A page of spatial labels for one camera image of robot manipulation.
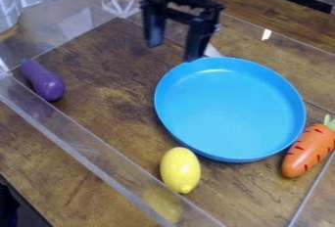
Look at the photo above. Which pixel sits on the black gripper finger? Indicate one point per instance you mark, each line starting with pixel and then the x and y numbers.
pixel 204 25
pixel 155 23

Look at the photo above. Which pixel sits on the orange toy carrot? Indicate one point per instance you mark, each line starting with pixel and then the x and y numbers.
pixel 310 149

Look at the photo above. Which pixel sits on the blue round plastic plate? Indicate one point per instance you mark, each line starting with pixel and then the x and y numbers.
pixel 230 108

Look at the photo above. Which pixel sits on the purple toy eggplant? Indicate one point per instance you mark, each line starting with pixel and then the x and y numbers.
pixel 48 83

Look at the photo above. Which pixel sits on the yellow toy lemon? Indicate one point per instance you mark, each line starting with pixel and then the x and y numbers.
pixel 180 170

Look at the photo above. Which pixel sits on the clear acrylic enclosure wall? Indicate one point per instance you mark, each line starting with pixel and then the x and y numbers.
pixel 82 155

